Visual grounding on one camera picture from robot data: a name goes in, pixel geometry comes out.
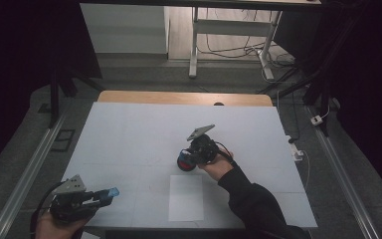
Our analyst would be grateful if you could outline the black metal stand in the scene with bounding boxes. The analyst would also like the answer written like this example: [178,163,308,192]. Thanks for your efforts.
[258,19,349,137]
[48,66,106,129]

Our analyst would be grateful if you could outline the black rectangular floor frame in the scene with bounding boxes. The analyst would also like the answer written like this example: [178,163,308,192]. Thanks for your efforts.
[51,128,77,153]

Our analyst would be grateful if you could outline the white power strip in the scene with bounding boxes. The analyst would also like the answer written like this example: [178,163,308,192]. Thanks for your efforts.
[286,134,304,162]

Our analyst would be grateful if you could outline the thin white cable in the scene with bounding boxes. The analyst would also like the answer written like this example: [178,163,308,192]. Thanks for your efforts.
[301,148,312,192]

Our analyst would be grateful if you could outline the white paper sheet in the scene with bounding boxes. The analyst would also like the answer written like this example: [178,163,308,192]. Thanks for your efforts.
[168,174,205,222]

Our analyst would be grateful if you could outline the white table cover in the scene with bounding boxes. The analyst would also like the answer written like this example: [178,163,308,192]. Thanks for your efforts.
[61,102,318,231]

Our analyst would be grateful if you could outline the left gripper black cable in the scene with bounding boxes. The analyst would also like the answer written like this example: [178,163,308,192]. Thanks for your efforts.
[29,181,64,239]

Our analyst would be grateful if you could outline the white cabinet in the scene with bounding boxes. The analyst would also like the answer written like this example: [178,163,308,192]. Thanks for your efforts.
[80,3,170,55]

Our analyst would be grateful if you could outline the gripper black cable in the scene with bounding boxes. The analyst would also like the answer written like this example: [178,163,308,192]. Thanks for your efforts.
[214,141,238,165]
[29,181,64,239]

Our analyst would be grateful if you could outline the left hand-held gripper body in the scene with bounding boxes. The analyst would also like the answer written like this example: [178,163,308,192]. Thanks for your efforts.
[49,174,95,224]

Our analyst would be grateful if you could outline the person's right hand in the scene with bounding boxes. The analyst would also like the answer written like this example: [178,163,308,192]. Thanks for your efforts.
[197,145,239,182]

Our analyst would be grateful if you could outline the black floor cables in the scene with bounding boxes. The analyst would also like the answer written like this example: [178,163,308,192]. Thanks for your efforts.
[197,8,296,69]

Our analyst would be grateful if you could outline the aluminium rail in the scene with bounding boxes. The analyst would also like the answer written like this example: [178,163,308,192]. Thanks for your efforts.
[306,106,381,239]
[0,113,68,239]

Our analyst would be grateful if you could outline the round red ink pad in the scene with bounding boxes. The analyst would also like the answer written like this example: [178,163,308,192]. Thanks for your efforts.
[176,149,199,172]

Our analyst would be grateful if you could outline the white-legged desk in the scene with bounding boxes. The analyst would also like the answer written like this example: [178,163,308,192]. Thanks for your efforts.
[79,0,322,81]

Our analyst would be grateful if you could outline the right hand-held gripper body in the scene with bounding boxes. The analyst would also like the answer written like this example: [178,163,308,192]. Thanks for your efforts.
[186,123,221,166]

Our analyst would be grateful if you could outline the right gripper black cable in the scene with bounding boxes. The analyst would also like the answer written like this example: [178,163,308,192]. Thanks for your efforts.
[214,141,238,165]

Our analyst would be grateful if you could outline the person's left hand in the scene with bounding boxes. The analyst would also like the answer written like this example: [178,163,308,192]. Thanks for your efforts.
[35,208,97,239]

